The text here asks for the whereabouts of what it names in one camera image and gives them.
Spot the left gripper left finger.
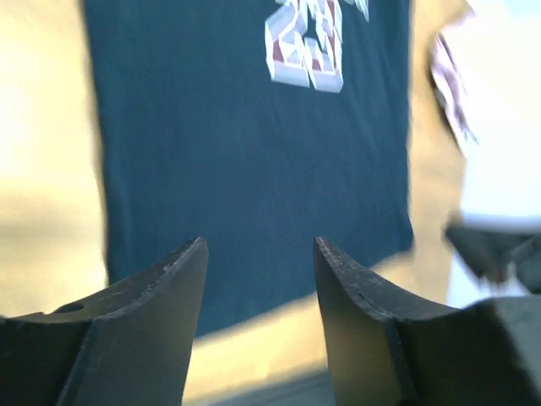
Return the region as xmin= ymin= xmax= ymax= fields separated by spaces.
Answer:
xmin=1 ymin=238 xmax=209 ymax=406

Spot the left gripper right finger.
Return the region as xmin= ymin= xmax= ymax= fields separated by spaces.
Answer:
xmin=314 ymin=238 xmax=540 ymax=405

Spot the navy basketball tank top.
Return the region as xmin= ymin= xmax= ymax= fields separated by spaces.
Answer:
xmin=82 ymin=1 xmax=413 ymax=336

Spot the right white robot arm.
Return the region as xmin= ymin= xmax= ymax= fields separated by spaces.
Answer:
xmin=430 ymin=1 xmax=540 ymax=307

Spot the striped white folded tank top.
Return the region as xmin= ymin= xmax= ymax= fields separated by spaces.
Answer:
xmin=429 ymin=32 xmax=478 ymax=156

